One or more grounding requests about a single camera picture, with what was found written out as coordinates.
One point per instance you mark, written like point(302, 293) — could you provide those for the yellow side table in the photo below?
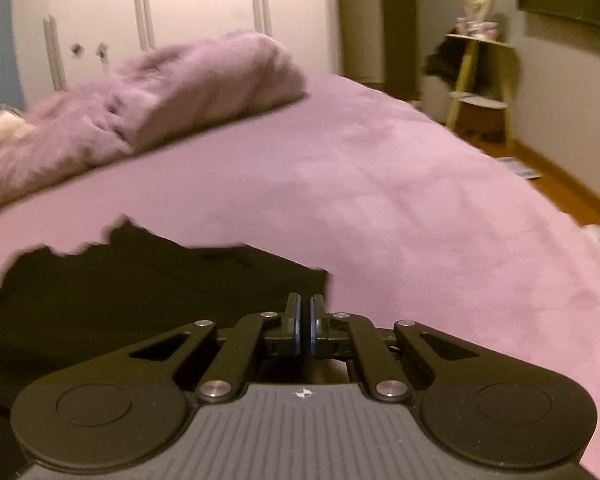
point(485, 80)

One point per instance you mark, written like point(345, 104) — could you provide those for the purple bed cover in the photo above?
point(409, 221)

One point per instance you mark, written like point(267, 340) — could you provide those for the white wardrobe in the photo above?
point(61, 42)

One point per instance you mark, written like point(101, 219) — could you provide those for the black garment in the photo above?
point(57, 311)

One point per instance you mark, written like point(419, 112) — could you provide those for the black cloth on table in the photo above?
point(446, 61)

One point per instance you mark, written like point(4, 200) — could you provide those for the crumpled purple blanket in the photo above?
point(146, 102)

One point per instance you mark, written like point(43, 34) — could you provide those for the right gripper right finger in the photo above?
point(329, 332)

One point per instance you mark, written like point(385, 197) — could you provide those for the papers on floor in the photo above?
point(519, 168)

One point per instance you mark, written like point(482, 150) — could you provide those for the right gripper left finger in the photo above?
point(282, 329)

